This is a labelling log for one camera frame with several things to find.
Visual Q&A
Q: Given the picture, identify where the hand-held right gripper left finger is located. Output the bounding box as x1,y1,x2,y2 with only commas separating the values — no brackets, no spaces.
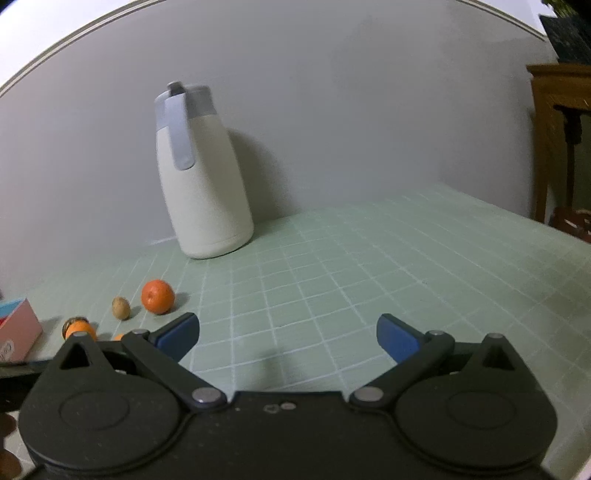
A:
34,313,227,411

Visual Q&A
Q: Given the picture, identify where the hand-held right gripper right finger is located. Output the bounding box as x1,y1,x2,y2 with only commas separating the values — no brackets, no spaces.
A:
348,314,532,409

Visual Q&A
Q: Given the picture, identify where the small mandarin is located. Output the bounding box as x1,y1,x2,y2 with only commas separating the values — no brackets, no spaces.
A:
141,280,176,315

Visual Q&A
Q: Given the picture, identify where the colourful cardboard box red inside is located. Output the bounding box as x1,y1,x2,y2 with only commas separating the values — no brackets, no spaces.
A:
0,298,44,363

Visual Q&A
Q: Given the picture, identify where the smooth round orange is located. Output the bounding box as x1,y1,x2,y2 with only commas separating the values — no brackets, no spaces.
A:
64,322,98,342

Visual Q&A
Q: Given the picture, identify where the person's left hand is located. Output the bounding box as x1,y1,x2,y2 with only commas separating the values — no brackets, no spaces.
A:
0,412,23,479

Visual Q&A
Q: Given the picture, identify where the white jug with grey lid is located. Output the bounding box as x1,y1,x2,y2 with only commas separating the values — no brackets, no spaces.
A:
154,82,255,260

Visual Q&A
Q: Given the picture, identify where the reddish brown furniture piece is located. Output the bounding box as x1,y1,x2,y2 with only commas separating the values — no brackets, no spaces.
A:
551,206,591,244

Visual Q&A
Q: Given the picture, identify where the brown wooden cabinet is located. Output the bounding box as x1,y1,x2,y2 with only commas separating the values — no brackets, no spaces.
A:
526,64,591,227

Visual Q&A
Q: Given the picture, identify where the dark patterned panel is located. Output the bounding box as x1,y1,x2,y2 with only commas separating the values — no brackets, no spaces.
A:
538,13,591,64

